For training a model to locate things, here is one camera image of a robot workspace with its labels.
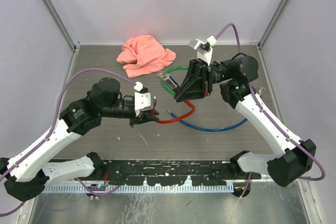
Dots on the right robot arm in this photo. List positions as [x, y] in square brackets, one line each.
[291, 158]

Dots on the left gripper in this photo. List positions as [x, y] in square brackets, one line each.
[143, 116]

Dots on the slotted cable duct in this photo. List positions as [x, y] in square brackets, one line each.
[186, 188]

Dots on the red cable lock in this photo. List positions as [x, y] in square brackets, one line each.
[167, 79]

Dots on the green cable lock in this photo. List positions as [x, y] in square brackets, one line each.
[178, 74]

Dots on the pink cloth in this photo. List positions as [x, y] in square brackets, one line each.
[143, 55]

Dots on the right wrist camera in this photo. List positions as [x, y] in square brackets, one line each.
[204, 48]

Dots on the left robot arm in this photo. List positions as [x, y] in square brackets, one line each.
[30, 172]

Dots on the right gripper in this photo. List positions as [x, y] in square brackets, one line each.
[193, 86]

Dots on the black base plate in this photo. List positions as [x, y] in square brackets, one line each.
[168, 173]

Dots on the blue cable lock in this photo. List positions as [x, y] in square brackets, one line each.
[213, 130]

